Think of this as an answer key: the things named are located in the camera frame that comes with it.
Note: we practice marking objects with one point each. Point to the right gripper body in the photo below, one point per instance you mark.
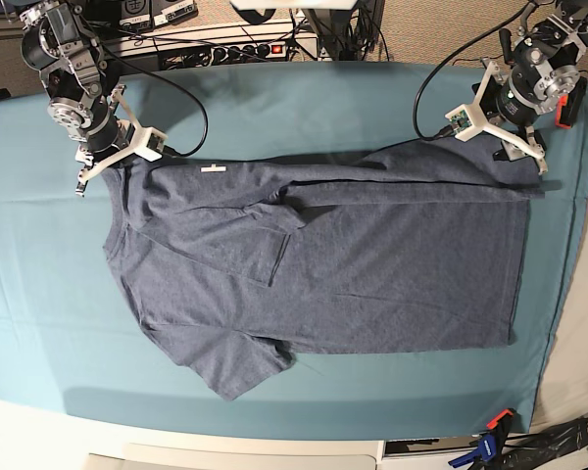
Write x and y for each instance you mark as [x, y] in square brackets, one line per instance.
[110, 138]

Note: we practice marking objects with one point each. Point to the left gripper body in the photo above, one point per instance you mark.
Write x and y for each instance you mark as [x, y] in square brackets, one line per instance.
[519, 142]

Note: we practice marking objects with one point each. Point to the blue-grey T-shirt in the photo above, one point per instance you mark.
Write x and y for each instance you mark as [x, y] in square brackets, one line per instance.
[233, 269]

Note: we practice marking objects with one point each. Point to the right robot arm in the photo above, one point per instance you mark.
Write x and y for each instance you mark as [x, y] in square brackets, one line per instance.
[79, 81]

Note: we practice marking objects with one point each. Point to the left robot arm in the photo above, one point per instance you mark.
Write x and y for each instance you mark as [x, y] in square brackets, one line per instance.
[544, 77]

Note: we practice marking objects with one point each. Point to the orange black clamp top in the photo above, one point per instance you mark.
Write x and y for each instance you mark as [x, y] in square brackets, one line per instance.
[569, 105]

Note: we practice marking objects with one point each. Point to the white power strip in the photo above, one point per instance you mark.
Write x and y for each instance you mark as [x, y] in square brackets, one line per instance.
[212, 55]

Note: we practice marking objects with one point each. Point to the teal table cloth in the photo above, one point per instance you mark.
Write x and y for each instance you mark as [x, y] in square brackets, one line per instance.
[68, 342]

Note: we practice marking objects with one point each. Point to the blue orange clamp bottom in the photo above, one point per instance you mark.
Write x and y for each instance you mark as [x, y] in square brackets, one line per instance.
[488, 449]

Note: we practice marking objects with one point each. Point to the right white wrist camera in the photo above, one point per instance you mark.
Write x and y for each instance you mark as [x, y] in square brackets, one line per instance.
[134, 139]

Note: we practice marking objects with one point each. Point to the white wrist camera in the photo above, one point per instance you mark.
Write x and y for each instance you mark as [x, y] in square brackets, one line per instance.
[134, 139]
[469, 120]

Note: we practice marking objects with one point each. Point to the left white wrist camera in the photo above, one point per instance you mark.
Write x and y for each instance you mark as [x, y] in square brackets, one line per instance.
[469, 120]

